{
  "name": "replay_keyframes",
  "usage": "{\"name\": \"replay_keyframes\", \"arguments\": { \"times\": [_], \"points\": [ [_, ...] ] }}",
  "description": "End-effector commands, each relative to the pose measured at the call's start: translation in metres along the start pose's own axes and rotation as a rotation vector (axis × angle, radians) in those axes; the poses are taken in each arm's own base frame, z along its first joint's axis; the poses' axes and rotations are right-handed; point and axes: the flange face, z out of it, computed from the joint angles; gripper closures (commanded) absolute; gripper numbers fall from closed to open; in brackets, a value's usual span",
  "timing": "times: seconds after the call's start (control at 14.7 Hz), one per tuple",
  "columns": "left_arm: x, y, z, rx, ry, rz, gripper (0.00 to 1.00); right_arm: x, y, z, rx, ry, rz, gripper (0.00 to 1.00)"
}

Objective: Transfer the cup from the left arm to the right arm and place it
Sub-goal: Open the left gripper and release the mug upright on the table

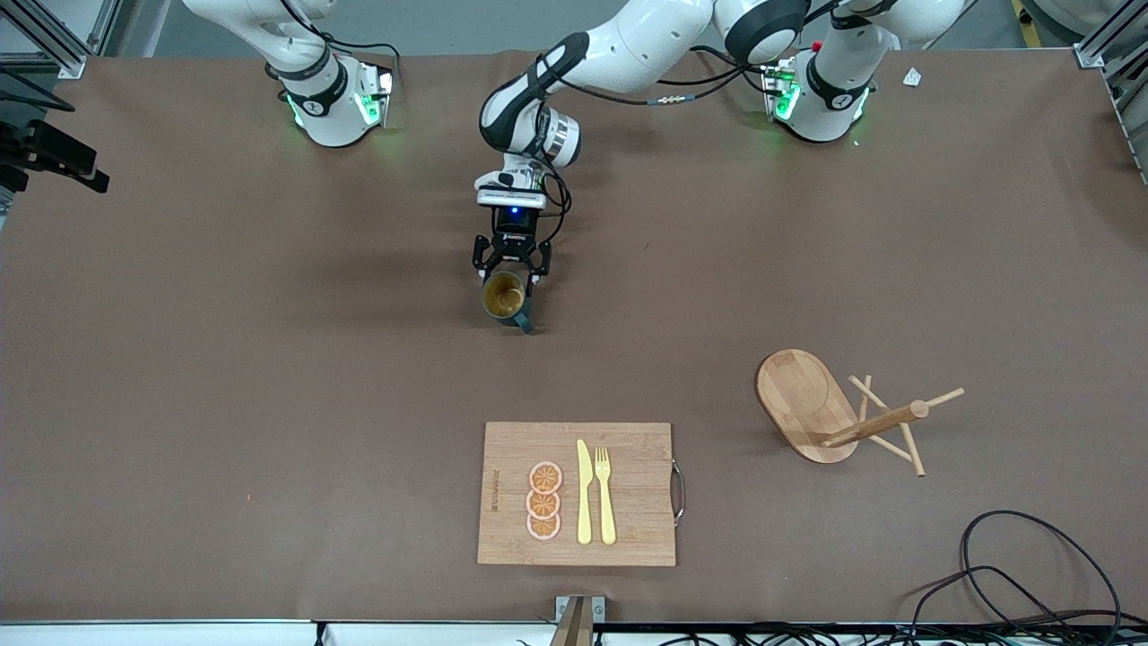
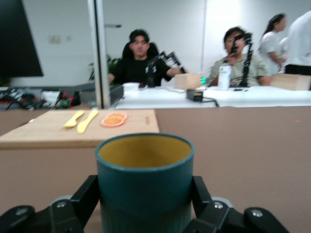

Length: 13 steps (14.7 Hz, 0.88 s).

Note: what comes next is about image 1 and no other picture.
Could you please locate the black looped table cable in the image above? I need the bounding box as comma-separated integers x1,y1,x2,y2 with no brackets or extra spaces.
897,510,1124,646

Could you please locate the black right base cable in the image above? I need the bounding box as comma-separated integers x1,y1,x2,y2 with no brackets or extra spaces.
318,34,402,82

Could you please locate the yellow plastic knife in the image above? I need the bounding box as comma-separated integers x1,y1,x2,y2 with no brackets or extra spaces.
576,439,595,546

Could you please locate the wooden mug tree stand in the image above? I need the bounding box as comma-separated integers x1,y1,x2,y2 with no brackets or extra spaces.
756,348,966,478

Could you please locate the aluminium frame profile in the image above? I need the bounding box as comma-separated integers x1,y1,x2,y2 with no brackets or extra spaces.
0,0,122,80
1072,0,1148,109

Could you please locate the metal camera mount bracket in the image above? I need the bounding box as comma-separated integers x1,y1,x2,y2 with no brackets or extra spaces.
549,595,606,646

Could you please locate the yellow plastic fork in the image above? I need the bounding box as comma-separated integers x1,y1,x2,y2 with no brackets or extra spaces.
595,447,618,546

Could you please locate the bamboo cutting board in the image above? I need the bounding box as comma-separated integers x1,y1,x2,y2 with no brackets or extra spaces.
476,422,687,568

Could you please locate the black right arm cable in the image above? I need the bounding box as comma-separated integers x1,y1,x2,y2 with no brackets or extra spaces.
0,63,77,113

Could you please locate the dark teal cup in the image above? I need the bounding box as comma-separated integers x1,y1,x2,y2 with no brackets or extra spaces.
482,269,535,335

